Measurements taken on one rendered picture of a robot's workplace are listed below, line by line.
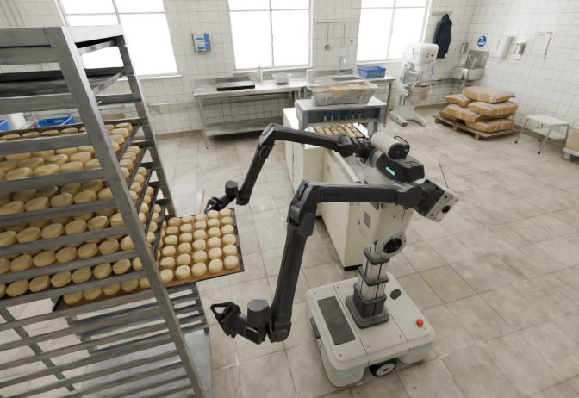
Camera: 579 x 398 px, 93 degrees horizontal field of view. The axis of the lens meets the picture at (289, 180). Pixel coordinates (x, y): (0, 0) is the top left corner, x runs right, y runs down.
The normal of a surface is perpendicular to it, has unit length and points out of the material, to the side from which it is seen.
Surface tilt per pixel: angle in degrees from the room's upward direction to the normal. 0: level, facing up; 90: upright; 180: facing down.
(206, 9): 90
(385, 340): 0
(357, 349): 0
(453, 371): 0
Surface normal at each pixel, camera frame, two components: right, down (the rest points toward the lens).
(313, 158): 0.15, 0.50
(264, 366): -0.03, -0.86
